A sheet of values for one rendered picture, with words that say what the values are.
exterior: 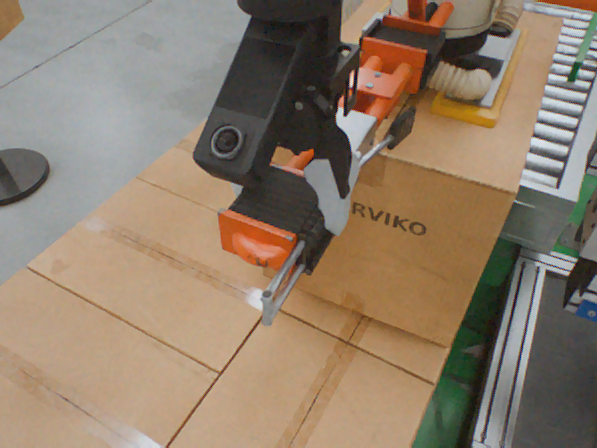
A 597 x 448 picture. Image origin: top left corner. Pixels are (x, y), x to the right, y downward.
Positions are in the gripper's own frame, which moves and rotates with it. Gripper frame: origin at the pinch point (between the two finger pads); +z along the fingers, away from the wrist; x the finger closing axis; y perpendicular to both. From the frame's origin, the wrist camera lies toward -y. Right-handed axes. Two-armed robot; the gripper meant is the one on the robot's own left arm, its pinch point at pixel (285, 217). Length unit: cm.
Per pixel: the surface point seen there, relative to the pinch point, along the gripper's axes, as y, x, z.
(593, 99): 150, -38, 64
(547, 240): 91, -35, 78
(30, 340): 0, 65, 65
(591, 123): 134, -39, 64
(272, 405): 9, 10, 66
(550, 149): 123, -30, 69
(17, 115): 115, 220, 120
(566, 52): 195, -27, 71
